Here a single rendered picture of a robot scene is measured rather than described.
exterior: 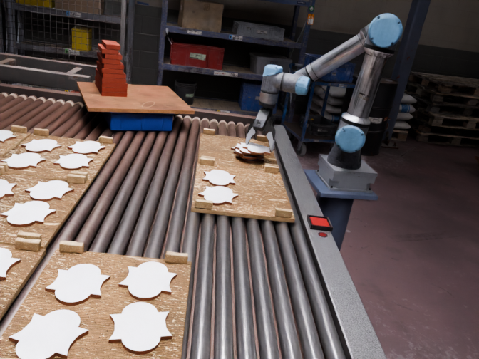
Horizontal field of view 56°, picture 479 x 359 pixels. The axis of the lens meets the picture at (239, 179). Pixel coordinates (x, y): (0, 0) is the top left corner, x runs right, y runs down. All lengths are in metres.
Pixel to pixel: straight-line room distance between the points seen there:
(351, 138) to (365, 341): 0.93
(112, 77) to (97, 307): 1.47
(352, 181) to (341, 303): 0.89
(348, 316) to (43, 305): 0.71
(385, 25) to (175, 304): 1.22
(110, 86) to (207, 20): 3.63
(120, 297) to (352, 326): 0.55
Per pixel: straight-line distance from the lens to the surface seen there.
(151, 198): 1.55
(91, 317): 1.04
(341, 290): 1.26
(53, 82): 2.86
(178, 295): 1.09
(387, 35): 1.77
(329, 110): 6.11
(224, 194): 1.57
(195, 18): 5.81
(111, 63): 2.31
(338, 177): 1.98
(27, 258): 1.23
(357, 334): 1.14
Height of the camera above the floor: 1.61
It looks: 23 degrees down
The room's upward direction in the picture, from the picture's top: 9 degrees clockwise
